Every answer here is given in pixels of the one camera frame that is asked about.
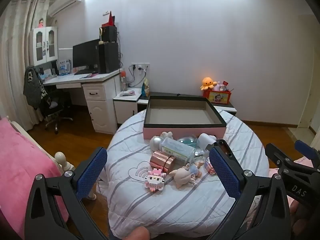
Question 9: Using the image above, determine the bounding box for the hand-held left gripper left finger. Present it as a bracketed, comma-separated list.
[25, 147, 108, 240]

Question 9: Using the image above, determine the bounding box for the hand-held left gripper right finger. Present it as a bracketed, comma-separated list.
[207, 139, 292, 240]

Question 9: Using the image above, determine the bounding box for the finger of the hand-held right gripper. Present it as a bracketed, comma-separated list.
[294, 140, 320, 171]
[265, 143, 295, 173]

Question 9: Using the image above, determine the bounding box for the clear bottle with cork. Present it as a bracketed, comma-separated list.
[191, 149, 212, 167]

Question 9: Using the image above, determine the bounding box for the clear plastic box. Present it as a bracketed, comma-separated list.
[160, 138, 197, 164]

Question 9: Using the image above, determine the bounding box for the rose gold cylinder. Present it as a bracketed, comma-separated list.
[150, 150, 177, 173]

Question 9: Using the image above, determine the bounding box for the white pink block toy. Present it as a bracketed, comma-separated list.
[144, 169, 166, 193]

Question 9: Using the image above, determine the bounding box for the pink box with black rim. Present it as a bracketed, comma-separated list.
[143, 95, 227, 140]

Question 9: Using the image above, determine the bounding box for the small pink striped packet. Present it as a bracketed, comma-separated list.
[204, 161, 216, 175]

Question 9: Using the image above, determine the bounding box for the baby doll figure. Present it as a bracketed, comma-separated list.
[169, 164, 200, 188]

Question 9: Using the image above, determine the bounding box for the teal round container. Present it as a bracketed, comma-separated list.
[178, 135, 200, 148]

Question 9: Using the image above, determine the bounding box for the black white low cabinet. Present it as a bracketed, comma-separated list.
[137, 92, 237, 117]

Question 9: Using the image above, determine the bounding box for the white desk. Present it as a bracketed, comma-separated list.
[42, 69, 123, 134]

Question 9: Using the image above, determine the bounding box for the pink blanket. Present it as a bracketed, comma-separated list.
[0, 117, 69, 240]

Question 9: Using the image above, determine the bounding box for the white nightstand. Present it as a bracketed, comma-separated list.
[113, 87, 150, 125]

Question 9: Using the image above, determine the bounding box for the silver ball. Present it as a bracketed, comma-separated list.
[150, 136, 163, 150]

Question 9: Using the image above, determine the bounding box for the white striped quilt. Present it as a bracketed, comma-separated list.
[99, 109, 269, 239]

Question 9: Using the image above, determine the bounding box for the black office chair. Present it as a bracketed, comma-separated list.
[41, 90, 74, 134]

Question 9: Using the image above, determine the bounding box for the red storage box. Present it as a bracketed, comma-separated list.
[202, 89, 232, 105]

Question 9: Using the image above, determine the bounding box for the orange octopus plush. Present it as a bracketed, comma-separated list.
[200, 77, 217, 91]

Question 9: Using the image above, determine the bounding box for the bottle with orange cap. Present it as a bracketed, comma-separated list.
[120, 68, 127, 92]

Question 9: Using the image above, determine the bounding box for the snack bag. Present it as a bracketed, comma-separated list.
[141, 78, 150, 97]

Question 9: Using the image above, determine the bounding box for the grey jacket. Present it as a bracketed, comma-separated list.
[23, 66, 47, 109]

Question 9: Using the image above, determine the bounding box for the blue white box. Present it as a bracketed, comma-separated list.
[59, 59, 72, 75]

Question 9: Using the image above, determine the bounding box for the large black speaker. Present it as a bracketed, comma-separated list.
[98, 42, 120, 74]

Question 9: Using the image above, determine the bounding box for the black monitor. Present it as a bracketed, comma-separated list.
[72, 39, 100, 72]

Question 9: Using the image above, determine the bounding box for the white glass door cabinet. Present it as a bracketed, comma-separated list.
[29, 26, 59, 67]

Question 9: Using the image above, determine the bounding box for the small black speaker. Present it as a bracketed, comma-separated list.
[101, 26, 117, 43]

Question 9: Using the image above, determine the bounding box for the cream curtain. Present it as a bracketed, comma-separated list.
[0, 0, 50, 130]

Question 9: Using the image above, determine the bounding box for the white air conditioner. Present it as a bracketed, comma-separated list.
[47, 0, 83, 17]

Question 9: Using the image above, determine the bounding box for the white bed post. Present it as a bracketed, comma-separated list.
[55, 151, 97, 200]

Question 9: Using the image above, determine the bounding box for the black cable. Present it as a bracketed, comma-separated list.
[126, 65, 147, 85]

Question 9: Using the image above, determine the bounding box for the white wall socket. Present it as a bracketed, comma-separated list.
[131, 62, 150, 72]

